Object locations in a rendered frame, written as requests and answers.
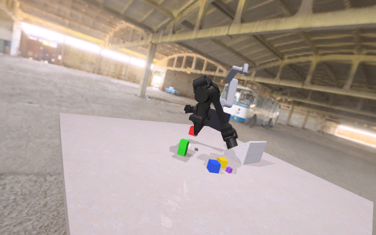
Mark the red block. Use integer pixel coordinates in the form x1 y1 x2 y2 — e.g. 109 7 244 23
188 126 198 137

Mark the blue cube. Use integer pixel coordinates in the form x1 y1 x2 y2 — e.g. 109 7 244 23
207 159 221 173

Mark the green block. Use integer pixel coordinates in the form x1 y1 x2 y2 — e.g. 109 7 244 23
179 139 189 150
177 148 188 157

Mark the yellow cube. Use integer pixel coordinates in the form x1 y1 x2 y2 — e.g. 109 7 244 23
217 157 228 168

